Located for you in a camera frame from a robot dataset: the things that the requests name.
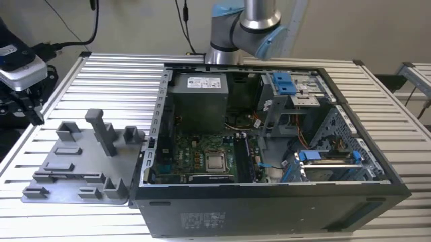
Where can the dark blue RAM stick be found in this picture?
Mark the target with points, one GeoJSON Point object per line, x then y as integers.
{"type": "Point", "coordinates": [250, 161]}
{"type": "Point", "coordinates": [69, 174]}

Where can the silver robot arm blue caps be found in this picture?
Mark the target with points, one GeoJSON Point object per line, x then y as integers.
{"type": "Point", "coordinates": [229, 30]}

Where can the black RAM slot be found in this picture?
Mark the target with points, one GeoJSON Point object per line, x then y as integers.
{"type": "Point", "coordinates": [242, 164]}

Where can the black table corner cap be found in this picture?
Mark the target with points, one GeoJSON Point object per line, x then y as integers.
{"type": "Point", "coordinates": [409, 64]}
{"type": "Point", "coordinates": [85, 54]}
{"type": "Point", "coordinates": [360, 62]}

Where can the grey plastic parts rack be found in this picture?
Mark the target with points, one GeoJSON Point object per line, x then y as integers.
{"type": "Point", "coordinates": [125, 161]}

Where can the short black hanging stick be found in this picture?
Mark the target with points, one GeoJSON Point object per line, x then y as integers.
{"type": "Point", "coordinates": [93, 4]}

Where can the grey power supply unit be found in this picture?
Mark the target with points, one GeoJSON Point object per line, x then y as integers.
{"type": "Point", "coordinates": [199, 111]}

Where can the green motherboard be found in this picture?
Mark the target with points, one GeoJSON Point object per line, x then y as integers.
{"type": "Point", "coordinates": [189, 148]}

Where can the white power supply label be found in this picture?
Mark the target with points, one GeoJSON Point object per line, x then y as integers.
{"type": "Point", "coordinates": [203, 82]}

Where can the silver CPU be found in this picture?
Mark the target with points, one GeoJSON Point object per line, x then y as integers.
{"type": "Point", "coordinates": [215, 163]}

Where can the black graphics card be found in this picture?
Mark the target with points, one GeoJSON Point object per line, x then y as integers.
{"type": "Point", "coordinates": [210, 178]}

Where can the grey printed case sticker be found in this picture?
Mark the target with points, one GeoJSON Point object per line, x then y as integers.
{"type": "Point", "coordinates": [202, 220]}

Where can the blue plastic drive latch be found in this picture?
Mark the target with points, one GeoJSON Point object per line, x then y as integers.
{"type": "Point", "coordinates": [281, 83]}

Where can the grey metal drive cage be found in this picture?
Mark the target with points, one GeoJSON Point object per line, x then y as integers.
{"type": "Point", "coordinates": [286, 106]}

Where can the black open PC case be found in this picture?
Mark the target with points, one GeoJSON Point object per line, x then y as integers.
{"type": "Point", "coordinates": [270, 214]}

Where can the hard disk in blue carrier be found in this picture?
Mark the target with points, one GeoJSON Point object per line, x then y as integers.
{"type": "Point", "coordinates": [316, 155]}

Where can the black square block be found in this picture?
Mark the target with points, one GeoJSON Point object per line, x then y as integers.
{"type": "Point", "coordinates": [390, 80]}

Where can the aluminium slat side table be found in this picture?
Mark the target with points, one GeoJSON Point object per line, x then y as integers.
{"type": "Point", "coordinates": [418, 75]}

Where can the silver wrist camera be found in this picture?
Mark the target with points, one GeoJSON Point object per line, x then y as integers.
{"type": "Point", "coordinates": [23, 75]}

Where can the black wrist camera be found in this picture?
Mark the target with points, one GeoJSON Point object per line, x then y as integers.
{"type": "Point", "coordinates": [14, 35]}

